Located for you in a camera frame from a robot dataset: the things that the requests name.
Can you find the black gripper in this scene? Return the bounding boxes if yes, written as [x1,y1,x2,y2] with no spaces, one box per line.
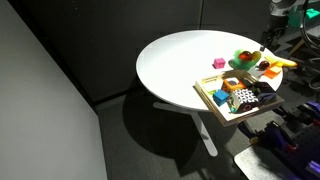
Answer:
[259,23,286,53]

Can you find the yellow lemon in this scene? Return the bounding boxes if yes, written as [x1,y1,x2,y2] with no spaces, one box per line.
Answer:
[250,50,263,65]

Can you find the dark red plum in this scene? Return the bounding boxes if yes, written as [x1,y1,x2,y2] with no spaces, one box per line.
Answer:
[258,60,271,70]

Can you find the red orange tomato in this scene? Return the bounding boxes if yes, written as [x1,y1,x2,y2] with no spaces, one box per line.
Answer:
[238,50,254,62]

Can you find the flat orange block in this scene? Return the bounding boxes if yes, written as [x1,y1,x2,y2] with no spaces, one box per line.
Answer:
[263,65,283,80]

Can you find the black yellow checkered cube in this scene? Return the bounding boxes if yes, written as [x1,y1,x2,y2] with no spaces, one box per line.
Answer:
[249,80,277,96]

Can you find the pink cube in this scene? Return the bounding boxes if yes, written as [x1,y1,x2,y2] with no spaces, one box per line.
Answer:
[212,57,227,70]

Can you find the dark purple toy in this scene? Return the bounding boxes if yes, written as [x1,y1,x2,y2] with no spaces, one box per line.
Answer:
[256,92,278,104]

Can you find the orange block with hole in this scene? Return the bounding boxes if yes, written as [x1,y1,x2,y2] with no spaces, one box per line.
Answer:
[221,77,247,93]

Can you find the teal box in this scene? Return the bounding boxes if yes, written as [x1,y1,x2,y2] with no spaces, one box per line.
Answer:
[288,8,320,28]

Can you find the black white patterned cube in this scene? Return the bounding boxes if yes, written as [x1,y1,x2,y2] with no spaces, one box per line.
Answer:
[228,87,260,114]

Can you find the blue cube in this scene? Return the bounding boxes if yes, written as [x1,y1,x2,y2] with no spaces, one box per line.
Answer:
[212,89,230,107]

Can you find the wooden tray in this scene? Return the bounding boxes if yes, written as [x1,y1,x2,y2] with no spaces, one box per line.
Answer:
[193,69,286,128]

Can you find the purple clamp with orange tip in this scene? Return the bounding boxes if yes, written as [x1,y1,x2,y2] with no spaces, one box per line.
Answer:
[238,120,300,152]

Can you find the white table base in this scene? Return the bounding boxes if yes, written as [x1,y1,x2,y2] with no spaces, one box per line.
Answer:
[152,101,219,158]

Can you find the black perforated board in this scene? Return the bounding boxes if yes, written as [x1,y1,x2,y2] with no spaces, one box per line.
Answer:
[276,121,320,171]

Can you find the grey metal plate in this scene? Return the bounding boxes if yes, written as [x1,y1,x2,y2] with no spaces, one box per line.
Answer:
[233,144,301,180]

